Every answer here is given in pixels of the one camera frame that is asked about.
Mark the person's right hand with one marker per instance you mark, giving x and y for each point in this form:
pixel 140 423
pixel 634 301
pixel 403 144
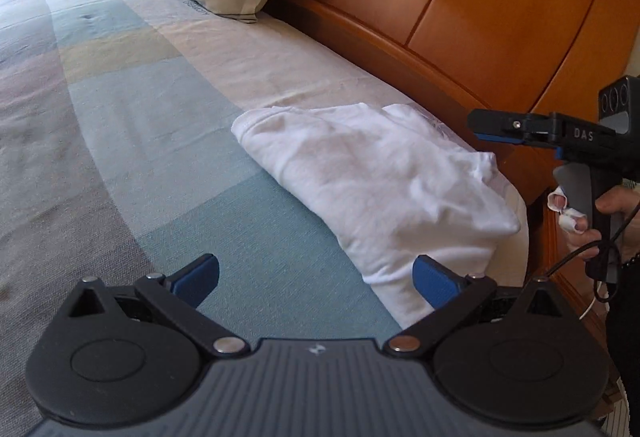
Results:
pixel 617 203

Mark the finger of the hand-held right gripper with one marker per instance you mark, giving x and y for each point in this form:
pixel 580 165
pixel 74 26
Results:
pixel 500 123

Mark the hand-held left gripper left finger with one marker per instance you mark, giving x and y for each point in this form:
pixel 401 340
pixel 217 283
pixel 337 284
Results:
pixel 197 279

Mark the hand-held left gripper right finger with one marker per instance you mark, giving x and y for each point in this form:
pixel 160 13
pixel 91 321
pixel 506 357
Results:
pixel 435 282

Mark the white t-shirt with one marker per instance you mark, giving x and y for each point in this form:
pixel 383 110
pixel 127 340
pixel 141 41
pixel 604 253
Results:
pixel 375 177

